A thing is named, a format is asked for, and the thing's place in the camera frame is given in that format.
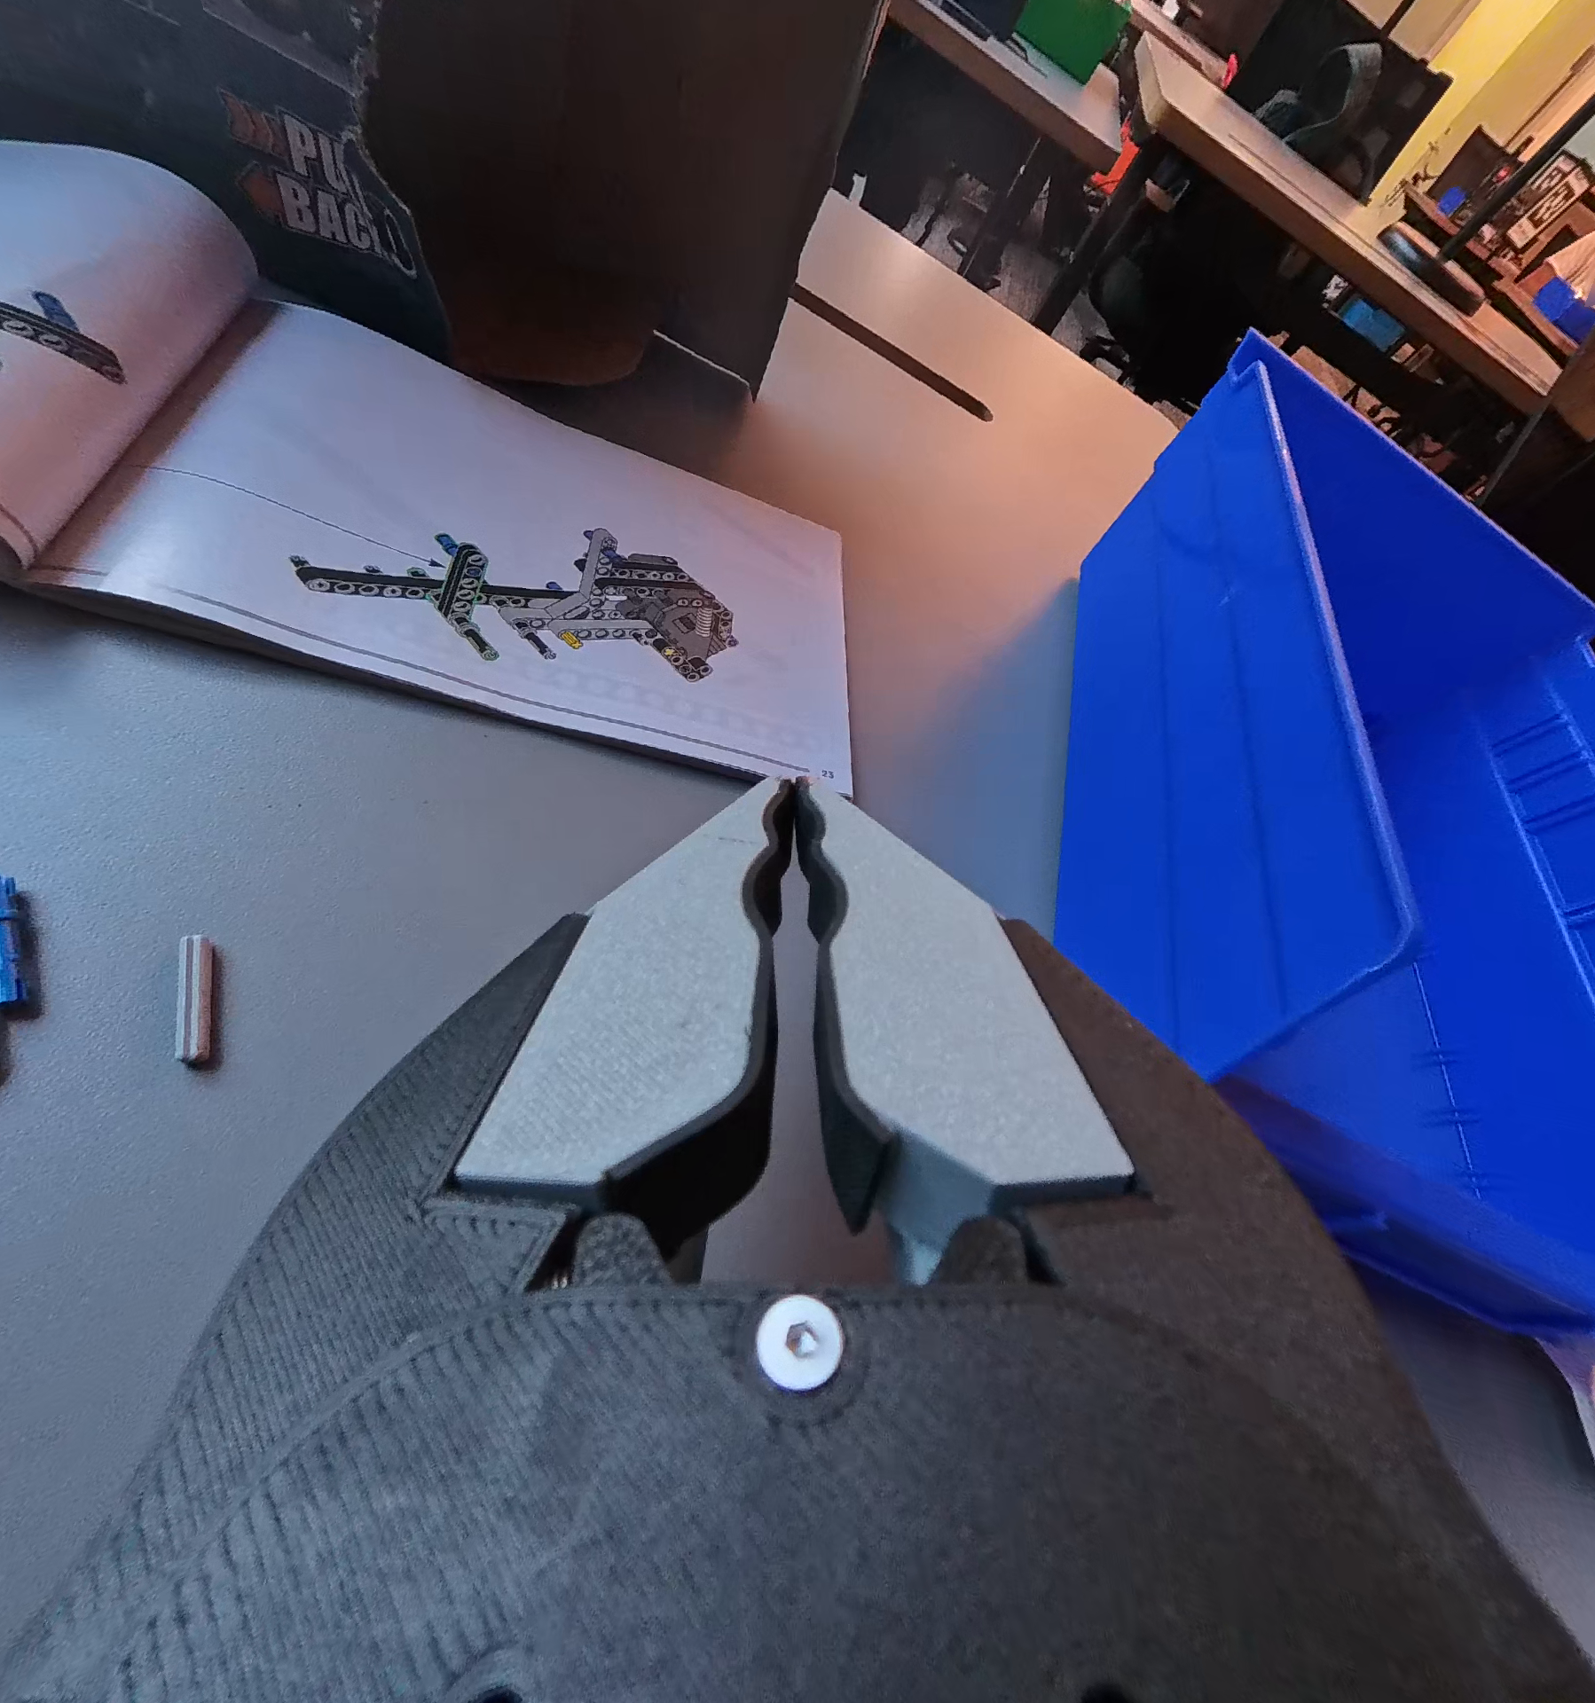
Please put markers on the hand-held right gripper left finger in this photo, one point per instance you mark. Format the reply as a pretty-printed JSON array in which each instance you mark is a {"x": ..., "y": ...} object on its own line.
[{"x": 639, "y": 1013}]

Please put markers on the small blue crate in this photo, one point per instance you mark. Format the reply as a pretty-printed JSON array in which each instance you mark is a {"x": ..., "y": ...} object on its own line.
[{"x": 1566, "y": 304}]

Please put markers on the grey axle pin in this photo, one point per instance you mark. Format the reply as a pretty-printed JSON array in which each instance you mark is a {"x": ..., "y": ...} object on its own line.
[{"x": 195, "y": 1001}]

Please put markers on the black office chair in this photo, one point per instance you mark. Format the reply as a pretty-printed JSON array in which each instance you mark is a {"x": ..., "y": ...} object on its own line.
[{"x": 1336, "y": 101}]

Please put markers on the blue plastic bin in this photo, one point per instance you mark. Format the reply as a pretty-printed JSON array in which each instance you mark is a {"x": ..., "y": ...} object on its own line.
[{"x": 1369, "y": 865}]

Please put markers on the green box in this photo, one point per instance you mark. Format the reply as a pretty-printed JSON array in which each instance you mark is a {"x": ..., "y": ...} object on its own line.
[{"x": 1071, "y": 34}]

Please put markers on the long wooden desk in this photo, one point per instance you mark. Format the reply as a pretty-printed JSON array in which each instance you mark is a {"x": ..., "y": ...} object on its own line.
[{"x": 1344, "y": 199}]

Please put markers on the open instruction booklet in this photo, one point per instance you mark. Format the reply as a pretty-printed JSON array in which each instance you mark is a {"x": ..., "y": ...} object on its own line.
[{"x": 464, "y": 533}]

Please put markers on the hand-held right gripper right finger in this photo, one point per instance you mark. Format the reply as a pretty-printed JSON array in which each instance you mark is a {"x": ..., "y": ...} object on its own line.
[{"x": 943, "y": 1024}]

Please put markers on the dark printed toy box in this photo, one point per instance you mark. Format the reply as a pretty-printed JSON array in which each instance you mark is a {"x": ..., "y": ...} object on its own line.
[{"x": 399, "y": 160}]

